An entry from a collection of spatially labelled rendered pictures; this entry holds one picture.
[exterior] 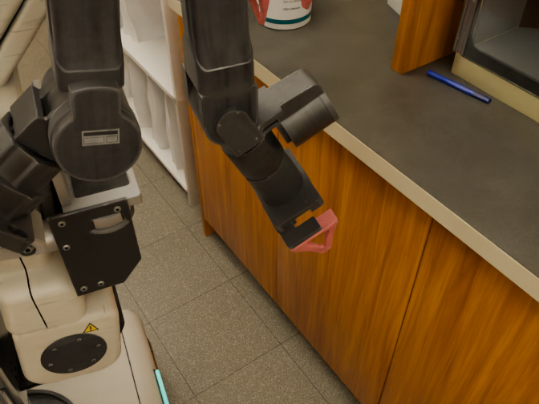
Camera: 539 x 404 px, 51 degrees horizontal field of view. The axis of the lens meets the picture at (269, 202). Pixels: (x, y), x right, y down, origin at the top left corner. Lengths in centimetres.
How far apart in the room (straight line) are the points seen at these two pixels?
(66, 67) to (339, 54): 82
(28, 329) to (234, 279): 113
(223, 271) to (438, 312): 104
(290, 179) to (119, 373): 94
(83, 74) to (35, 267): 45
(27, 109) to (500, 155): 76
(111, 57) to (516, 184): 69
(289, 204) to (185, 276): 134
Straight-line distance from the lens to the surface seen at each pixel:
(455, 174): 96
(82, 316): 94
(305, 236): 66
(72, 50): 49
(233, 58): 53
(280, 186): 65
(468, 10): 114
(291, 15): 131
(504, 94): 116
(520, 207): 94
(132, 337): 154
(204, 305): 190
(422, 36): 118
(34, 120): 53
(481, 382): 114
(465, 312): 105
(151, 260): 205
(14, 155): 54
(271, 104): 60
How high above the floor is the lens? 155
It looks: 44 degrees down
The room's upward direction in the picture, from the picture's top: straight up
